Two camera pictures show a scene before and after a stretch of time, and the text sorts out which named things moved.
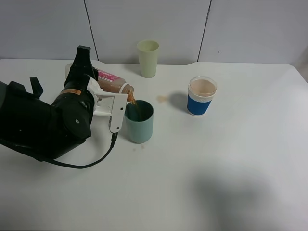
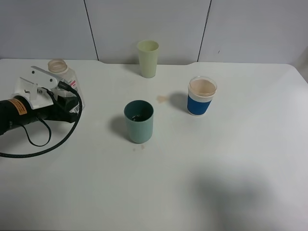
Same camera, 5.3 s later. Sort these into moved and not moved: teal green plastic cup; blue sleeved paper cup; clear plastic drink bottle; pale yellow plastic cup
Moved: clear plastic drink bottle
Not moved: blue sleeved paper cup; pale yellow plastic cup; teal green plastic cup
